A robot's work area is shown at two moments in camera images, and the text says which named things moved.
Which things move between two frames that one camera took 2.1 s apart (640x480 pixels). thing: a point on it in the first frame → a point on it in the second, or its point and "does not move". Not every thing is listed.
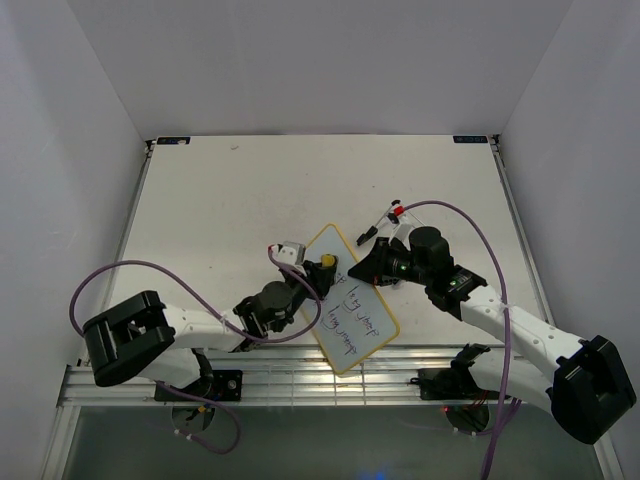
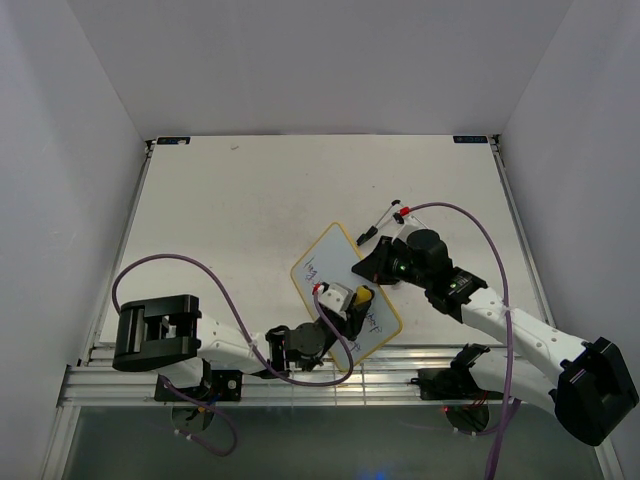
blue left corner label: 173,140 does not move
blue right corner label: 470,139 does not move
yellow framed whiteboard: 355,320 does not move
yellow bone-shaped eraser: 328,260 → 363,294
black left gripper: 319,277 → 353,325
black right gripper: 372,269 does not move
